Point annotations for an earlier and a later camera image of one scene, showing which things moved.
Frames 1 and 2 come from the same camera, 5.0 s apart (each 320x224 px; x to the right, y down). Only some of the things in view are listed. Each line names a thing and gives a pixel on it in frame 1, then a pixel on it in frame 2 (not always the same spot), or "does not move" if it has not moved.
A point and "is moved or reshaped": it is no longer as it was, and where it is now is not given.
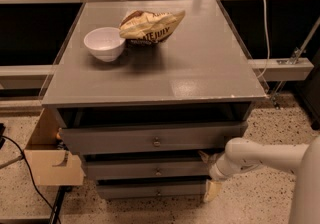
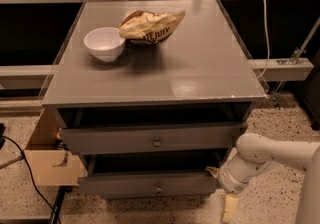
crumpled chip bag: [148, 28] does not move
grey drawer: [148, 168] is moved or reshaped
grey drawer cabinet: [148, 92] does not move
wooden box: [51, 166] does not move
